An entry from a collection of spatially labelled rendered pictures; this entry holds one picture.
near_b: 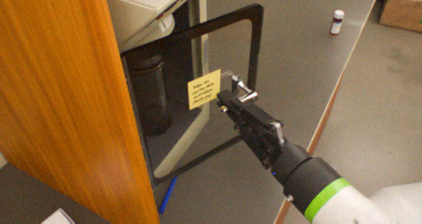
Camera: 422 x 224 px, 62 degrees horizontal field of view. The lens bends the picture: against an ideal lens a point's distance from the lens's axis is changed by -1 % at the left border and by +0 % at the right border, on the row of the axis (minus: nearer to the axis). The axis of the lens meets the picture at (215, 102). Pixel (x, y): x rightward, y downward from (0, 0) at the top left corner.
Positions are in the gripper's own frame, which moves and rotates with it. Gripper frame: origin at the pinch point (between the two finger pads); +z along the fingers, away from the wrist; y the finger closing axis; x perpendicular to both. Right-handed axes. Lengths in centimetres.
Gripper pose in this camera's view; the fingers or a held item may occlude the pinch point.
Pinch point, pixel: (231, 105)
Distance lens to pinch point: 74.6
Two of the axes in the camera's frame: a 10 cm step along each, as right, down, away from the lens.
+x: -8.2, 4.1, -4.0
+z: -5.7, -5.9, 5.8
